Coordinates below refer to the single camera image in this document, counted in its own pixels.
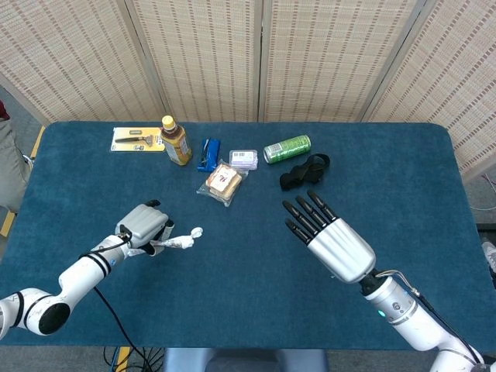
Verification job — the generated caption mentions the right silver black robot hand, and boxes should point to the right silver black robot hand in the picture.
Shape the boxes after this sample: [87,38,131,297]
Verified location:
[281,189,377,284]

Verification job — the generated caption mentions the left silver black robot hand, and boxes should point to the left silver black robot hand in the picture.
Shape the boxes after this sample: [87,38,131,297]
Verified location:
[115,199,175,257]

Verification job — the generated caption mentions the white tube with print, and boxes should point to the white tube with print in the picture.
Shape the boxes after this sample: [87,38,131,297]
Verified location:
[126,226,205,257]

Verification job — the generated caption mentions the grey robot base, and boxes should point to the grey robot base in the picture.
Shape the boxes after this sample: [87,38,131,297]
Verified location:
[164,347,329,372]

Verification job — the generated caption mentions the yellow-capped tea bottle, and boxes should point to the yellow-capped tea bottle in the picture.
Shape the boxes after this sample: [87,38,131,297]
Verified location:
[160,115,193,167]

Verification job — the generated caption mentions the razor on yellow card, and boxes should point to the razor on yellow card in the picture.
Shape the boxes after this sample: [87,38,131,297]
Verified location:
[110,126,167,153]

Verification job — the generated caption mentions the bagged sliced bread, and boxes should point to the bagged sliced bread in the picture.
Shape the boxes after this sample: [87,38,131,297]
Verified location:
[196,159,249,208]

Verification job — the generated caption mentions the blue plastic package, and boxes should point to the blue plastic package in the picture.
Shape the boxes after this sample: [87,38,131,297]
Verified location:
[196,138,222,173]

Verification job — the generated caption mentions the blue table mat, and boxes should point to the blue table mat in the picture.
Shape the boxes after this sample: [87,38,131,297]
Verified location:
[0,121,490,353]

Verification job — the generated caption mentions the green drink can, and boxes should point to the green drink can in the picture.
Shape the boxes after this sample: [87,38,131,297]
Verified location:
[263,134,312,165]

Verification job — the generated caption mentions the clear purple plastic box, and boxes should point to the clear purple plastic box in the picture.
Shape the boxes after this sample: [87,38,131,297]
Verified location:
[228,150,259,171]

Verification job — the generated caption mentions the beige fabric bag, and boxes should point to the beige fabric bag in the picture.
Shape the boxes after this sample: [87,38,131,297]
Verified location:
[0,118,30,212]

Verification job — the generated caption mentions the grey white shoe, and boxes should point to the grey white shoe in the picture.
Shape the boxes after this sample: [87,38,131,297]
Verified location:
[482,240,496,272]

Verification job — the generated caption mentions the bamboo folding screen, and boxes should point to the bamboo folding screen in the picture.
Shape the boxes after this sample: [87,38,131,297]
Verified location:
[0,0,496,183]

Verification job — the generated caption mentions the black fabric strap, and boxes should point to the black fabric strap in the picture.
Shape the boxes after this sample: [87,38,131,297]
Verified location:
[279,153,331,192]

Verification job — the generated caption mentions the right arm wrist cable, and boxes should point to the right arm wrist cable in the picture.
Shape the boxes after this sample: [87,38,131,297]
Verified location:
[377,270,485,365]

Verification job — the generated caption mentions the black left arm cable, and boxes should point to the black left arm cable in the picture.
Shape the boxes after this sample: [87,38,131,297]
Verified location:
[91,285,158,372]

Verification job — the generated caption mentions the black floor cables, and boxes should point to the black floor cables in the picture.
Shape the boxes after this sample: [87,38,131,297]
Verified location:
[102,346,166,372]

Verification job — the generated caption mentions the white floor cable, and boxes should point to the white floor cable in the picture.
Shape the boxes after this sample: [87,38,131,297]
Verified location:
[470,174,496,212]

